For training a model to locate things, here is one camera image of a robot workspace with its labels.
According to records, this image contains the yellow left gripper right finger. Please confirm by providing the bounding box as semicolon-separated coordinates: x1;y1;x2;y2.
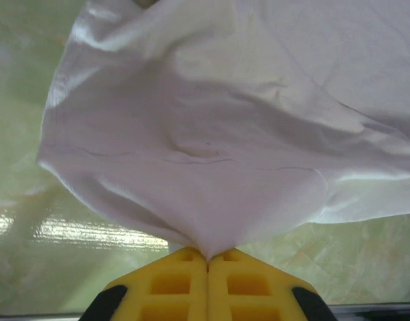
207;247;330;321

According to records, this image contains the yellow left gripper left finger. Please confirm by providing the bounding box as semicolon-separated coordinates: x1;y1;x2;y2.
79;247;209;321

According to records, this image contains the white t-shirt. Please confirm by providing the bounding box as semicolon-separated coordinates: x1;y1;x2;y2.
35;0;410;261

